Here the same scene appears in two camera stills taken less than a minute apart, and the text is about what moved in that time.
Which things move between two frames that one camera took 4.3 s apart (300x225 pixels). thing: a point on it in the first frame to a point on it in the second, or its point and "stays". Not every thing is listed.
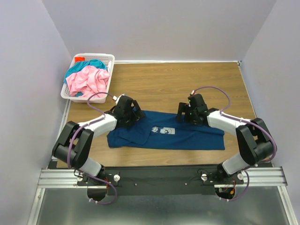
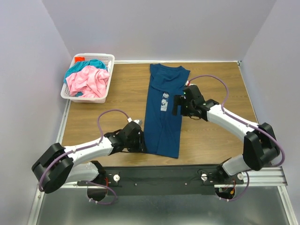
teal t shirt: x=79 y=65 stays
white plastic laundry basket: x=89 y=78 stays
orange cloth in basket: x=79 y=59 stays
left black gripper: x=137 y=115 to x=141 y=147
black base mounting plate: x=157 y=181 stays
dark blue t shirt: x=163 y=131 to x=163 y=130
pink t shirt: x=89 y=81 stays
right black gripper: x=184 y=108 to x=180 y=100
